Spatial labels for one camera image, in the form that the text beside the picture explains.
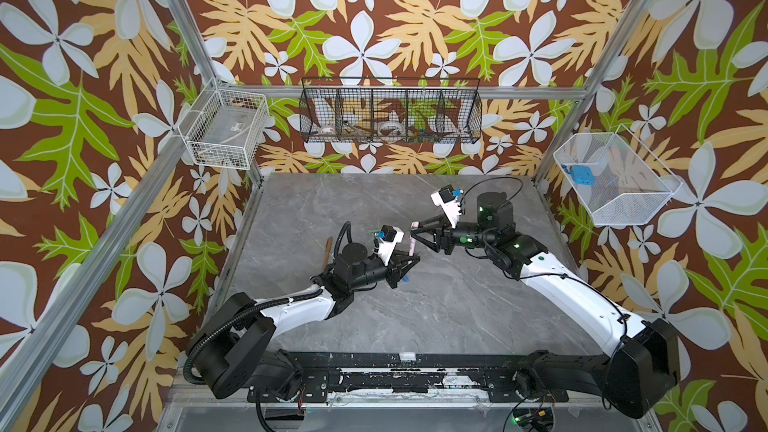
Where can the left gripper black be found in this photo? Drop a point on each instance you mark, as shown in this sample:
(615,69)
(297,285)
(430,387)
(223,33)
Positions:
(396,272)

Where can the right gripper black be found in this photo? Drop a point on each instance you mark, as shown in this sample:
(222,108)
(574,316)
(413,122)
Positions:
(443,237)

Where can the brown pen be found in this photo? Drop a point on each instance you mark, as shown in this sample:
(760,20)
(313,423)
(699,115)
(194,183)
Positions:
(328,251)

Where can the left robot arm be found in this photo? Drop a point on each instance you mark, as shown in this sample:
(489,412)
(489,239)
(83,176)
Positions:
(231,351)

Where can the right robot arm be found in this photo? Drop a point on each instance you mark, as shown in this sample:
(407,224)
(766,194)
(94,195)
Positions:
(638,361)

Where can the blue object in basket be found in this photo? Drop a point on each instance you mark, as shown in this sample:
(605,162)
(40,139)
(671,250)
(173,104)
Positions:
(582,175)

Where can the white mesh basket right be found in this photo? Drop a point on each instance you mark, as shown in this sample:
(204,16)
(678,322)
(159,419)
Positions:
(632,184)

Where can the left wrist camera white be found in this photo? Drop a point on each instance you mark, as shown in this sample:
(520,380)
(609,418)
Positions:
(386,241)

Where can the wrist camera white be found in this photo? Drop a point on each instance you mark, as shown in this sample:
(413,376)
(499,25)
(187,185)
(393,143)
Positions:
(450,200)
(386,241)

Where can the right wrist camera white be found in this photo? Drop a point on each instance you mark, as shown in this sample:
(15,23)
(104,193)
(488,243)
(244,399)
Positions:
(450,200)

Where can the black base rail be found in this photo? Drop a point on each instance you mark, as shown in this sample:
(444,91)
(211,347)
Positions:
(336,378)

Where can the black wire basket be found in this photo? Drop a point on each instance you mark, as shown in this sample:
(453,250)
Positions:
(391,110)

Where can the white wire basket left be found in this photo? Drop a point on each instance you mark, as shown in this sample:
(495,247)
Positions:
(223,127)

